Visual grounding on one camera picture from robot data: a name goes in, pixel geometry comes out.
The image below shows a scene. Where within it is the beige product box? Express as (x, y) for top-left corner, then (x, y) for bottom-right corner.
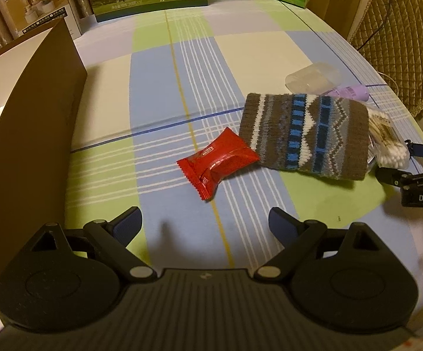
(4, 0), (83, 39)

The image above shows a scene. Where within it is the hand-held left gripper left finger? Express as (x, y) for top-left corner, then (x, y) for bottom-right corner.
(9, 207), (158, 283)

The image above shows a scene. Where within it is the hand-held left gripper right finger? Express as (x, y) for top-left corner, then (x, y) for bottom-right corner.
(253, 207), (404, 283)

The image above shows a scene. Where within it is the dark cable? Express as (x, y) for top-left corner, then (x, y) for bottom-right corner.
(357, 0), (398, 50)

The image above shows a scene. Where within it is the purple bottle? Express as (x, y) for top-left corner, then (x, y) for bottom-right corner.
(323, 84), (369, 103)

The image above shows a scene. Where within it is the plaid tablecloth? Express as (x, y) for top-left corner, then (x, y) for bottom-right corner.
(65, 0), (423, 340)

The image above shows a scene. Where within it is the cotton swab pack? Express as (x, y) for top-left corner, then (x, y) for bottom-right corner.
(365, 107), (410, 171)

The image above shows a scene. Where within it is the quilted chair cushion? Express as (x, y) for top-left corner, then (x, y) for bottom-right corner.
(347, 0), (423, 118)

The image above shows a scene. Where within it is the clear plastic case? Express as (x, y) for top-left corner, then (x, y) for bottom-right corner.
(285, 63), (341, 94)

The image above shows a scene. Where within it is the brown storage box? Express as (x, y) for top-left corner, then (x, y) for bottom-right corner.
(0, 18), (88, 310)

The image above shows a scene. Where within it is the red snack packet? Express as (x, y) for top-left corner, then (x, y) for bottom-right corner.
(177, 127), (261, 201)

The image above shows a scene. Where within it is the patterned knit sleeve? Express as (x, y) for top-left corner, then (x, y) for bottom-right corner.
(239, 92), (370, 181)

